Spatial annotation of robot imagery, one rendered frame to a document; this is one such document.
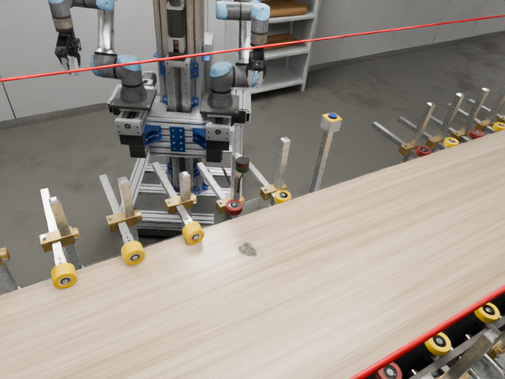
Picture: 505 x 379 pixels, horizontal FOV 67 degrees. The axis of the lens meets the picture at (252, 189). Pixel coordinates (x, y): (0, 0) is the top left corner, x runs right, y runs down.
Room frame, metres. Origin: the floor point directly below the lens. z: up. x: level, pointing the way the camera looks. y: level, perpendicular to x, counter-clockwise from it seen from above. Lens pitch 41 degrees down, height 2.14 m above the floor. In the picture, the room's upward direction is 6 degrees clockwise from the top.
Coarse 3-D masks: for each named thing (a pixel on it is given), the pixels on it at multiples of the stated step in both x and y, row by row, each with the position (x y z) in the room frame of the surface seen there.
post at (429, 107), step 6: (432, 102) 2.07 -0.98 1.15; (426, 108) 2.06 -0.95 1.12; (432, 108) 2.05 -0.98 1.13; (426, 114) 2.04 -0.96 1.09; (420, 120) 2.06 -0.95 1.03; (426, 120) 2.04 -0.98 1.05; (420, 126) 2.05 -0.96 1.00; (414, 132) 2.06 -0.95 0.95; (420, 132) 2.04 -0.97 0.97; (414, 138) 2.05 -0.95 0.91; (420, 138) 2.05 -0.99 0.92; (414, 144) 2.04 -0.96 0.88; (408, 156) 2.04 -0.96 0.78
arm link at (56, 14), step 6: (48, 0) 1.62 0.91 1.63; (54, 0) 1.61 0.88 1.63; (60, 0) 1.62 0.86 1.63; (66, 0) 1.65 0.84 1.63; (54, 6) 1.61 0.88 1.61; (60, 6) 1.62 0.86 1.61; (66, 6) 1.64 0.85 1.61; (54, 12) 1.61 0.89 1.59; (60, 12) 1.62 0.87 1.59; (66, 12) 1.63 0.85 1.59; (54, 18) 1.62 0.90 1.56; (60, 18) 1.61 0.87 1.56; (66, 18) 1.63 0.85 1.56
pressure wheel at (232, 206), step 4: (228, 200) 1.33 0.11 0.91; (232, 200) 1.33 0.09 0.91; (236, 200) 1.33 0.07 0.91; (228, 204) 1.30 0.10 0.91; (232, 204) 1.31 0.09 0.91; (236, 204) 1.31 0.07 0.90; (240, 204) 1.31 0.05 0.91; (228, 208) 1.27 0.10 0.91; (232, 208) 1.28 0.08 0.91; (236, 208) 1.28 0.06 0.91; (240, 208) 1.28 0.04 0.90; (228, 212) 1.27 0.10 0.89; (232, 212) 1.26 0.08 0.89; (236, 212) 1.27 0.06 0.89; (240, 212) 1.28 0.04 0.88
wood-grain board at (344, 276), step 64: (320, 192) 1.47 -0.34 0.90; (384, 192) 1.52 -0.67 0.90; (448, 192) 1.58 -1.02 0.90; (192, 256) 0.98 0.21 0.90; (256, 256) 1.01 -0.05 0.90; (320, 256) 1.05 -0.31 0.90; (384, 256) 1.09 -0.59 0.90; (448, 256) 1.13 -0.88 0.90; (0, 320) 0.63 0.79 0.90; (64, 320) 0.65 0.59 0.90; (128, 320) 0.68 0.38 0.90; (192, 320) 0.70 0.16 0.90; (256, 320) 0.73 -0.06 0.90; (320, 320) 0.75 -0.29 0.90; (384, 320) 0.78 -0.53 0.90
